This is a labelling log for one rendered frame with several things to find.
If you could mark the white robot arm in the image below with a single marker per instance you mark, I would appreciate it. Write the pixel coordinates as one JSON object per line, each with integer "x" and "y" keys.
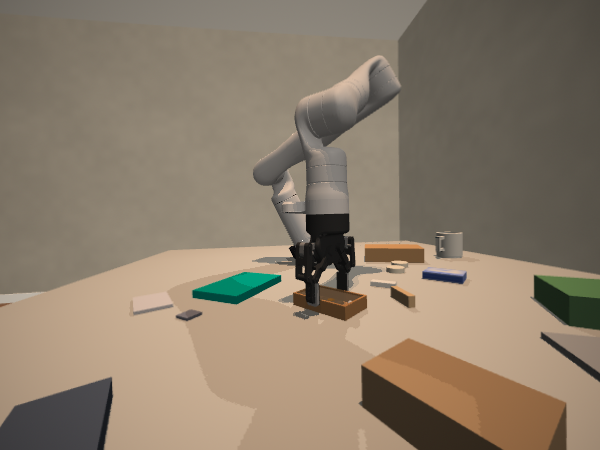
{"x": 329, "y": 112}

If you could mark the green flat rectangular block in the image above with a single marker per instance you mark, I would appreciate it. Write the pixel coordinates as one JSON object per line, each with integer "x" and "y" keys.
{"x": 237, "y": 288}

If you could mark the grey mug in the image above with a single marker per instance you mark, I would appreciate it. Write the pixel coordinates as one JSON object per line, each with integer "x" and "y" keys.
{"x": 449, "y": 245}

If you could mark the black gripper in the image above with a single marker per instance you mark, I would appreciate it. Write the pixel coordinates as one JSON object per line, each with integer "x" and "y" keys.
{"x": 326, "y": 248}

